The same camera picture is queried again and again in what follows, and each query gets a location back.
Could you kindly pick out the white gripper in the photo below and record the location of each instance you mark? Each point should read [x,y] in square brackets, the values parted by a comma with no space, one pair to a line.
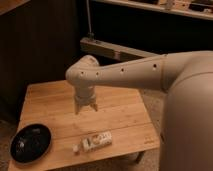
[85,101]

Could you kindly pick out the clear plastic bottle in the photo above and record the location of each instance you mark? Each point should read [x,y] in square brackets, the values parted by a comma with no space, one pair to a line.
[94,142]

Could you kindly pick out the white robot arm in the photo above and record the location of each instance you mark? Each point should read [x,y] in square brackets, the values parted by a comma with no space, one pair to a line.
[186,78]

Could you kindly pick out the black ceramic bowl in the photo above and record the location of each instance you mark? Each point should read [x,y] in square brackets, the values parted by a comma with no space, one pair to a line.
[30,143]

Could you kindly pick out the wooden table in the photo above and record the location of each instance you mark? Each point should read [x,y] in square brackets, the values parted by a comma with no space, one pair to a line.
[120,111]

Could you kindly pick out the metal pole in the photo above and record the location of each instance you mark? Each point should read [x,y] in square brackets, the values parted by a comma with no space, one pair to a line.
[90,32]

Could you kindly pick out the upper wooden shelf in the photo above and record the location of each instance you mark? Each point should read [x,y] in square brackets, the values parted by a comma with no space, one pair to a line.
[185,8]

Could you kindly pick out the wooden shelf rail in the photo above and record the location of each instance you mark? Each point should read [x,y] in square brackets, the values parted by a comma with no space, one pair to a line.
[94,48]

